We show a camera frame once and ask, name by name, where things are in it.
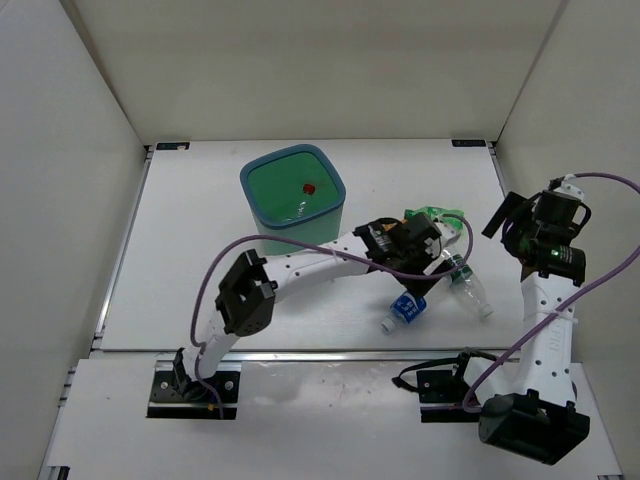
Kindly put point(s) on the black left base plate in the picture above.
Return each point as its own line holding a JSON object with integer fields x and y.
{"x": 167, "y": 401}

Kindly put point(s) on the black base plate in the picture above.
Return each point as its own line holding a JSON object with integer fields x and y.
{"x": 439, "y": 392}
{"x": 167, "y": 401}

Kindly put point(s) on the clear bottle green label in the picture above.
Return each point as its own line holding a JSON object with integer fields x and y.
{"x": 466, "y": 285}

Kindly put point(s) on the green plastic bottle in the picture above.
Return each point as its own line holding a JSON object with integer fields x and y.
{"x": 447, "y": 220}

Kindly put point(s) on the clear bottle red cap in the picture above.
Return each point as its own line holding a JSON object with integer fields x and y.
{"x": 304, "y": 202}

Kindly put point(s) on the green plastic waste bin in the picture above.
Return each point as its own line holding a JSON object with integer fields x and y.
{"x": 272, "y": 182}

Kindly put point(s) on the corner label sticker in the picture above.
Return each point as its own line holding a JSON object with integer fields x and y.
{"x": 468, "y": 143}
{"x": 172, "y": 146}

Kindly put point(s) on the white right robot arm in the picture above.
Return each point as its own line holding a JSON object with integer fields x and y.
{"x": 533, "y": 412}

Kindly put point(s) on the right corner label sticker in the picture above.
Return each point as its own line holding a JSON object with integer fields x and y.
{"x": 468, "y": 143}

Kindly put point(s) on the aluminium rail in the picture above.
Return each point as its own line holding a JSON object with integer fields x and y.
{"x": 289, "y": 356}

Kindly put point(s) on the clear bottle blue label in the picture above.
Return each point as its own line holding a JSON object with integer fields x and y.
{"x": 403, "y": 311}

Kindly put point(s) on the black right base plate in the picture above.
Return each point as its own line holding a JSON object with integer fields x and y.
{"x": 439, "y": 392}

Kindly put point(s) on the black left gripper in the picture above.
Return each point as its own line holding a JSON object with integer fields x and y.
{"x": 418, "y": 286}

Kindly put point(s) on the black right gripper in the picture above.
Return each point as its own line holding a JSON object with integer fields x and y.
{"x": 516, "y": 211}

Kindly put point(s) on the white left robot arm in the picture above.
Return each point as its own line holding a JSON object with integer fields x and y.
{"x": 254, "y": 284}

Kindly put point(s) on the left corner label sticker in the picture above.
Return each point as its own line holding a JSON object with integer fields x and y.
{"x": 172, "y": 146}

